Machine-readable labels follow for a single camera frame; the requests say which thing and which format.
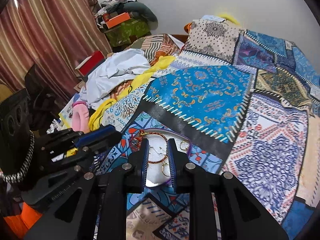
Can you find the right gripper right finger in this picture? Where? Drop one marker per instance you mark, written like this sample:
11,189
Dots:
220,206

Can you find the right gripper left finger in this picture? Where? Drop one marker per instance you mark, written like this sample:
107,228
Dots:
95,207

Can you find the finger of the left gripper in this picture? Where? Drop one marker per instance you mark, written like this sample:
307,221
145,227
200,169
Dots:
67,139
58,160

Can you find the purple heart-shaped tin box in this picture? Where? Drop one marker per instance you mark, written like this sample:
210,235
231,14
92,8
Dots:
158,151

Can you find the gold hoop earring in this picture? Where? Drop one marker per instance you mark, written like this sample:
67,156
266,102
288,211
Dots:
165,169

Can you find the pink plush slipper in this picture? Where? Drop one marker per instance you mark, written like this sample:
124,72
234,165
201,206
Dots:
80,118

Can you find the yellow cloth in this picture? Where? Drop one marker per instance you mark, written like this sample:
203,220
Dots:
161,64

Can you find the red white box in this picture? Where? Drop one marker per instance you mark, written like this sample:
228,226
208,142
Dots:
90,63

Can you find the white crumpled cloth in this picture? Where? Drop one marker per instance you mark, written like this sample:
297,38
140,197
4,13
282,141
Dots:
120,67

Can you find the patchwork blue bedspread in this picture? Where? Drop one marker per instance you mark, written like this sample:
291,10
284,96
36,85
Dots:
249,104

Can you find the red striped curtain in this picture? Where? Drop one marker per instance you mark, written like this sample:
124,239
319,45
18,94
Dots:
53,35

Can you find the green patterned cloth pile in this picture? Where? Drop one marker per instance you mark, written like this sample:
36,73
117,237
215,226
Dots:
127,32

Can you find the striped brown pillow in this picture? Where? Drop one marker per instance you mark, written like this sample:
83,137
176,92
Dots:
155,46

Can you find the orange box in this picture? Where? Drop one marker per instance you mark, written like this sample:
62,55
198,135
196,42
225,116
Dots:
118,20

